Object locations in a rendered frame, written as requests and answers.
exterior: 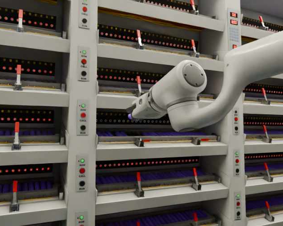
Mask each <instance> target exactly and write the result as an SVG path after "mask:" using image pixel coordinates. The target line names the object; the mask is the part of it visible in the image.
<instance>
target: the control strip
mask: <svg viewBox="0 0 283 226"><path fill-rule="evenodd" d="M232 13H235V14H236V17H233V16H232ZM227 14H228V51H230V50H232V49H234V48H237V47H239V46H240V32H239V10H236V9H232V8H227ZM231 20H234V21H237V24H231Z"/></svg>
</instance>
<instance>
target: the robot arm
mask: <svg viewBox="0 0 283 226"><path fill-rule="evenodd" d="M223 67H224V80H223V86H222V89H221V92H220V94H219V96H218V97H217V98H216V99H215V100H214V101H213V102H212V103H211V104H210V105H208V106H205V107H202V108H199V106H198V103H197V94H199V93H200V92H202V91H203V90H204V89H205V87H206V84H207V77H206V74H205V71H204V70H203V68H202V67H201V66H200V65H199V64H198V63H196V62H194V61H191V60H184V61H181V62H180V63H179V64H178V65H177V66H175V67H174V68H173V69H172V70H171V71H170V72H168V73H167V74H166V75H165V76H164V77H163V78H161V79H160V80H159V81H158V82H157V83H156V84H155V85H154V86H153V87H151V88H150V90H149V92H148V93H146V94H144V95H142V96H140V97H139V98H137V99H136V100H135V101H133V102H132V104H131V105H132V106H131V107H129V108H126V110H127V113H131V118H132V121H135V120H137V119H138V118H139V119H140V120H139V121H140V122H141V121H143V120H144V119H158V118H161V117H162V116H164V115H165V114H167V113H168V116H169V120H170V123H171V126H172V128H173V129H174V130H175V131H177V132H187V131H191V130H195V129H199V128H202V127H206V126H209V125H211V124H214V123H216V122H218V121H220V120H221V119H223V118H224V117H225V116H226V115H227V114H228V113H229V112H230V111H231V110H232V108H233V107H234V106H235V104H236V102H237V100H238V98H239V97H240V95H241V93H242V91H243V90H244V88H245V87H246V86H247V85H248V84H250V83H252V82H255V81H259V80H262V79H265V78H269V77H273V76H275V75H279V74H283V31H280V32H278V33H275V34H272V35H269V36H266V37H264V38H262V39H258V40H256V41H253V42H250V43H248V44H245V45H242V46H239V47H237V48H234V49H232V50H230V51H229V52H227V53H226V54H225V56H224V61H223Z"/></svg>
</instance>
